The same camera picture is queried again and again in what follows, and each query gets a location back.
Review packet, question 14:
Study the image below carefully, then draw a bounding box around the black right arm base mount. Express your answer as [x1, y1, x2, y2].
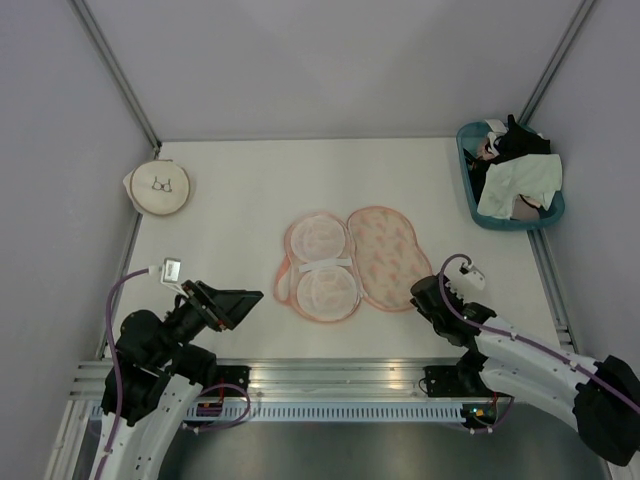
[418, 351, 514, 435]

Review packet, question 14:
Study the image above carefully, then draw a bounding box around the right aluminium frame post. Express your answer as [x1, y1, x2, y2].
[518, 0, 599, 125]

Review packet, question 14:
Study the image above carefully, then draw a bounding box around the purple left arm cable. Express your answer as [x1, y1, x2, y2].
[92, 267, 251, 480]

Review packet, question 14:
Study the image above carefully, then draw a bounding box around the teal plastic basket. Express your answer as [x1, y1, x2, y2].
[456, 115, 565, 231]

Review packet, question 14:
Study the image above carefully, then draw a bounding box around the aluminium front table rail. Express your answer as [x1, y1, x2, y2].
[69, 357, 511, 401]

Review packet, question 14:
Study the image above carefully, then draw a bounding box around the mint green bra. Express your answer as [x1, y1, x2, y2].
[477, 154, 563, 219]

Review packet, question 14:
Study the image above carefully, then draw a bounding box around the black bra in basket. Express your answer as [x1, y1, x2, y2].
[457, 114, 551, 203]

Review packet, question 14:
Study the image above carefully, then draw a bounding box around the left side table rail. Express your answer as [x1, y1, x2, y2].
[94, 212, 144, 359]

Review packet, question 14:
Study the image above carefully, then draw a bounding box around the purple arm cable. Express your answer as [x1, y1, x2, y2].
[92, 267, 251, 480]
[438, 253, 640, 435]

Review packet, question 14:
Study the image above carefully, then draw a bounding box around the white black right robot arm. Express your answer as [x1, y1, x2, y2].
[410, 274, 639, 466]

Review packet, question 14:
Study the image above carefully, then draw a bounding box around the peach tulip mesh laundry bag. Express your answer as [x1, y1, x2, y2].
[273, 206, 432, 323]

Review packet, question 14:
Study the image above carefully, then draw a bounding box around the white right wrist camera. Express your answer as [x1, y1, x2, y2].
[442, 257, 486, 291]

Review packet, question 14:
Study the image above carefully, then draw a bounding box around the aluminium frame post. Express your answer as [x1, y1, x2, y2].
[68, 0, 162, 156]
[518, 0, 599, 125]

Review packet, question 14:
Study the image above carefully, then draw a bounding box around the left aluminium frame post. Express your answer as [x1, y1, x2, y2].
[68, 0, 162, 156]

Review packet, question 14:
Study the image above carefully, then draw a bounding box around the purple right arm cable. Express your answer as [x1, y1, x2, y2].
[438, 253, 640, 435]

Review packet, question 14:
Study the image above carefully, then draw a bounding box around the white slotted cable duct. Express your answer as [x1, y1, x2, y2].
[88, 403, 466, 422]

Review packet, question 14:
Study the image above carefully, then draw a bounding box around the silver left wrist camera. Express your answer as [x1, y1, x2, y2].
[159, 258, 185, 295]

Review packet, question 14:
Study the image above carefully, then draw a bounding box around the round cream bra wash bag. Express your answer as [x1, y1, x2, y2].
[123, 159, 193, 217]

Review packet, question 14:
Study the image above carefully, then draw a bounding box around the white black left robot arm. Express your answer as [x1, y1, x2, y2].
[90, 280, 264, 479]

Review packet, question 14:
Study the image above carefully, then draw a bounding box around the beige bra in basket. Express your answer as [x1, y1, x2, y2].
[468, 115, 551, 222]

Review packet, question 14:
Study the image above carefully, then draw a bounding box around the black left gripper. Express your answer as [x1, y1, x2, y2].
[152, 277, 263, 366]

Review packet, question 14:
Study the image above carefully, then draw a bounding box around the right side table rail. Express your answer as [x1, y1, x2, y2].
[527, 230, 579, 353]

